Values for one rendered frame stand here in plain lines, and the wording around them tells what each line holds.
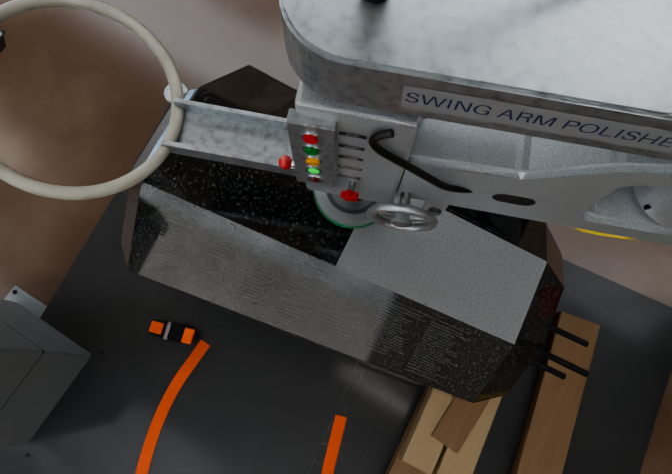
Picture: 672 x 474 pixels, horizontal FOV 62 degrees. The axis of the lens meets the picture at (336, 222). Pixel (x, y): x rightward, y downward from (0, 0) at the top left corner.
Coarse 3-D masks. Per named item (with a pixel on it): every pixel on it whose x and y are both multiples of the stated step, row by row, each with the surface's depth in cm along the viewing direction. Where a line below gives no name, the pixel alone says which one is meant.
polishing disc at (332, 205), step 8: (320, 192) 152; (320, 200) 152; (328, 200) 152; (336, 200) 152; (344, 200) 152; (368, 200) 152; (328, 208) 151; (336, 208) 151; (344, 208) 151; (352, 208) 151; (360, 208) 151; (328, 216) 151; (336, 216) 151; (344, 216) 151; (352, 216) 151; (360, 216) 151; (344, 224) 151; (352, 224) 150; (360, 224) 150
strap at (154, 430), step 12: (204, 348) 225; (192, 360) 224; (180, 372) 223; (180, 384) 221; (168, 396) 220; (168, 408) 219; (156, 420) 218; (336, 420) 218; (156, 432) 217; (336, 432) 217; (144, 444) 216; (336, 444) 216; (144, 456) 214; (336, 456) 215; (144, 468) 213; (324, 468) 214
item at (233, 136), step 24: (192, 120) 136; (216, 120) 136; (240, 120) 136; (264, 120) 133; (168, 144) 130; (192, 144) 135; (216, 144) 135; (240, 144) 135; (264, 144) 135; (288, 144) 135; (264, 168) 133
